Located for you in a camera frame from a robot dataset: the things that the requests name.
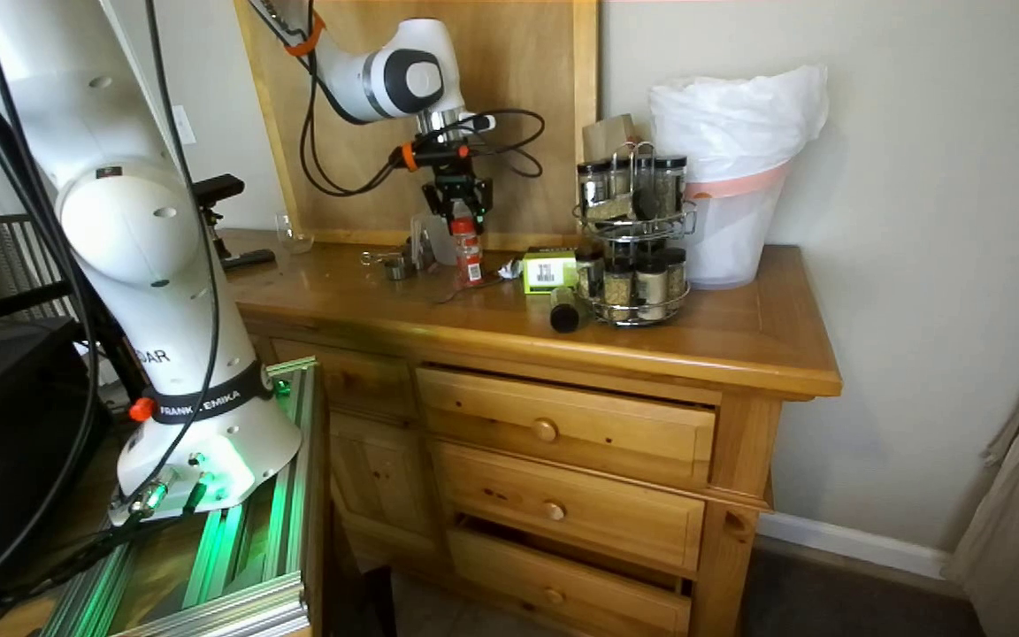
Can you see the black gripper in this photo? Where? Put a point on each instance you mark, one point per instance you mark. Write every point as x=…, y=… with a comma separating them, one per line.
x=454, y=169

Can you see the orange lidded spice container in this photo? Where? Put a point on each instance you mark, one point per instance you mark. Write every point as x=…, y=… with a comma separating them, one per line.
x=469, y=256

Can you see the clear plastic measuring jug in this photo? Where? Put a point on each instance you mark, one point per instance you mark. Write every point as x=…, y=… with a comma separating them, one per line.
x=428, y=242

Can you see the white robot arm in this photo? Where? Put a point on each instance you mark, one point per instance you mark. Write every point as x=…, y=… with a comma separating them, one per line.
x=132, y=223

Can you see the large steel measuring cup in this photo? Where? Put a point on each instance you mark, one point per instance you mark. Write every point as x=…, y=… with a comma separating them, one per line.
x=399, y=268

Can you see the green cardboard box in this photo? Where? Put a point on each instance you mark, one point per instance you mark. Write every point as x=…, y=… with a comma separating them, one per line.
x=545, y=273

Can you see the spice jar black lid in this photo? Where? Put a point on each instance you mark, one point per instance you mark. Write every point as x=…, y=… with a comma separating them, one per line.
x=603, y=188
x=647, y=286
x=616, y=288

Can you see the black toppled spice jar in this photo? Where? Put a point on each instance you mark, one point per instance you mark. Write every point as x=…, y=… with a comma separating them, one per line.
x=562, y=317

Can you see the wooden backboard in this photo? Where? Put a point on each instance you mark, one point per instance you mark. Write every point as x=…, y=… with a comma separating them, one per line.
x=509, y=73

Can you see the brown paper bag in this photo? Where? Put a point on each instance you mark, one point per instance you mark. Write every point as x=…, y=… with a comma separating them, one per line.
x=616, y=135

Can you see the wooden dresser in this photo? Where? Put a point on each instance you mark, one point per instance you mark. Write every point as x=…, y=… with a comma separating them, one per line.
x=653, y=342

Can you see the round wooden knob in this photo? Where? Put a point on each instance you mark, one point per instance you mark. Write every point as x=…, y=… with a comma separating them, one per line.
x=553, y=596
x=545, y=431
x=553, y=510

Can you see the wooden drawer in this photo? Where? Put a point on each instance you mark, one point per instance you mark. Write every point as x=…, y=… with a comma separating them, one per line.
x=603, y=588
x=603, y=419
x=616, y=507

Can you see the white plastic bag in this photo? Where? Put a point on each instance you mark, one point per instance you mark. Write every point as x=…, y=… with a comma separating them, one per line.
x=745, y=164

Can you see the white baseboard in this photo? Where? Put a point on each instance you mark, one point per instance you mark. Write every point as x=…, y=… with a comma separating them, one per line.
x=851, y=547

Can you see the black box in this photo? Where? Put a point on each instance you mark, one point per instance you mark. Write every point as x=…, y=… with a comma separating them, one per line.
x=1, y=448

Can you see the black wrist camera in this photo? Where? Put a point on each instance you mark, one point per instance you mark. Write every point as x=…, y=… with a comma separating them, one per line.
x=481, y=120

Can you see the black camera on stand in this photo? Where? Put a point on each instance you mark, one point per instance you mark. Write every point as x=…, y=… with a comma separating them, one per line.
x=217, y=188

